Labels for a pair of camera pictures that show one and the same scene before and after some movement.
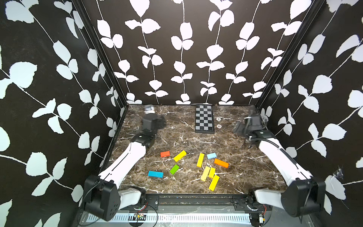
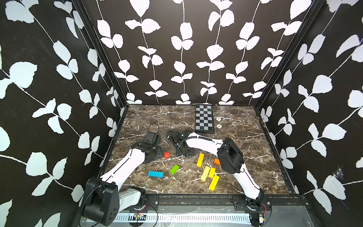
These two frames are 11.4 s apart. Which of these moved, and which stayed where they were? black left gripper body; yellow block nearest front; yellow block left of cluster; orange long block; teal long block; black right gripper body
Moved: black right gripper body; black left gripper body
Stayed: orange long block; teal long block; yellow block nearest front; yellow block left of cluster
